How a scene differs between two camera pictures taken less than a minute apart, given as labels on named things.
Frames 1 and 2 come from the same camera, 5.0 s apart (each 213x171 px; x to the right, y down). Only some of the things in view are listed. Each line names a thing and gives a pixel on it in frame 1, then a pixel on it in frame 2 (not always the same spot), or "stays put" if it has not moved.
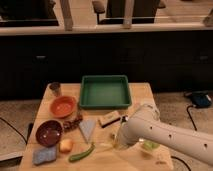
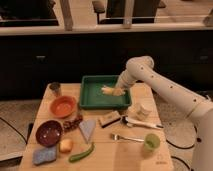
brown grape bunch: [73, 124] stays put
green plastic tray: [105, 92] stays put
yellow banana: [103, 146] -> [107, 90]
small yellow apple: [65, 145] stays put
